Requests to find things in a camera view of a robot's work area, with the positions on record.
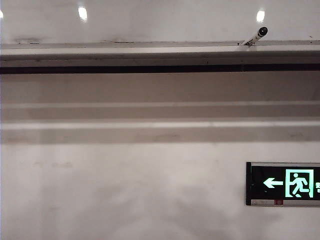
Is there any black green exit sign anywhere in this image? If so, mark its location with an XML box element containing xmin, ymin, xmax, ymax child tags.
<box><xmin>245</xmin><ymin>161</ymin><xmax>320</xmax><ymax>207</ymax></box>

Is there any silver whiteboard marker tray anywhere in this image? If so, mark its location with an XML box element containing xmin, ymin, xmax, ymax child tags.
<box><xmin>0</xmin><ymin>40</ymin><xmax>320</xmax><ymax>75</ymax></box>

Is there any glossy white whiteboard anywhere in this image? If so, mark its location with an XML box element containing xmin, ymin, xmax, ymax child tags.
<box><xmin>0</xmin><ymin>0</ymin><xmax>320</xmax><ymax>45</ymax></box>

